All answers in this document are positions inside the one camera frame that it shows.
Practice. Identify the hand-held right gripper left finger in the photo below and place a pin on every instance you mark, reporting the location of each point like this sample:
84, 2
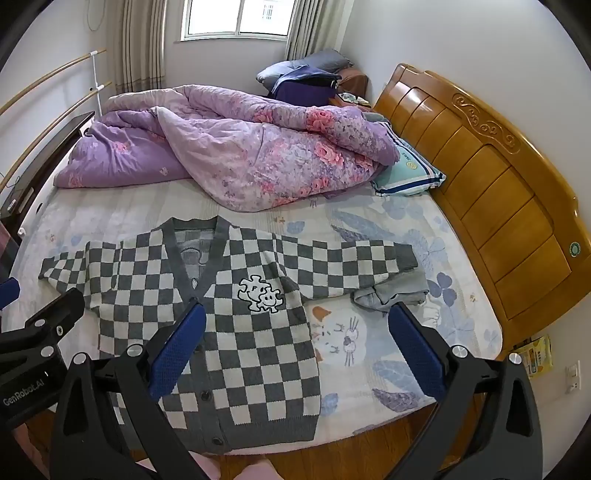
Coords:
180, 355

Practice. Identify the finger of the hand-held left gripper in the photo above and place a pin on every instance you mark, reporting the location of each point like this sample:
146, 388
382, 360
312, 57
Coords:
7, 293
55, 318

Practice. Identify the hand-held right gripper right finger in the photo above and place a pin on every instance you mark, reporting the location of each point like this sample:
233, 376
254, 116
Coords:
415, 350

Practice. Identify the grey white checkered knit cardigan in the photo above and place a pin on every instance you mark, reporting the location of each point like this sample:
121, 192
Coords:
258, 350

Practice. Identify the grey garment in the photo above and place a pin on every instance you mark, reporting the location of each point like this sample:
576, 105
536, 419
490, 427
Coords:
392, 290

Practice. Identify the yellow packet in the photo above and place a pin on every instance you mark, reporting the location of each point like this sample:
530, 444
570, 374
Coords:
535, 355

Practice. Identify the teal striped pillow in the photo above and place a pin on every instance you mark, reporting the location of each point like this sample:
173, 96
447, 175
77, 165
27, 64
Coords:
411, 170

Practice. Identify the wooden headboard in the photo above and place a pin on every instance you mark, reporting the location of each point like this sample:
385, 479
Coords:
498, 184

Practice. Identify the purple floral quilt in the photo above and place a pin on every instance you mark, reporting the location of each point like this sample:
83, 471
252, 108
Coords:
258, 152

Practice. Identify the beige curtain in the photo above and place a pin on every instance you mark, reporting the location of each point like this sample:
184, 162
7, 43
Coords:
138, 46
309, 27

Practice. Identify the dark purple bag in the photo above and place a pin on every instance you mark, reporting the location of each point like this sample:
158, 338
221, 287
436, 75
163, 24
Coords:
300, 90

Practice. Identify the blue grey pillow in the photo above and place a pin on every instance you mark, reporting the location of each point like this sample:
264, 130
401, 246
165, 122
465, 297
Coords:
318, 60

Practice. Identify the window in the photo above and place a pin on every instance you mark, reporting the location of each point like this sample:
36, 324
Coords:
231, 16

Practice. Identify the white wall socket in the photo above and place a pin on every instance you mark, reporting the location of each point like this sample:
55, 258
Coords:
573, 377

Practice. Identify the wooden rail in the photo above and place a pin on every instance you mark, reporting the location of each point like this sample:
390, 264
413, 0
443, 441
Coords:
46, 81
41, 131

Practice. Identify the white rack post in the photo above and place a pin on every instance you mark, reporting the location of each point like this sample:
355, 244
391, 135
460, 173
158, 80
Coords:
98, 83

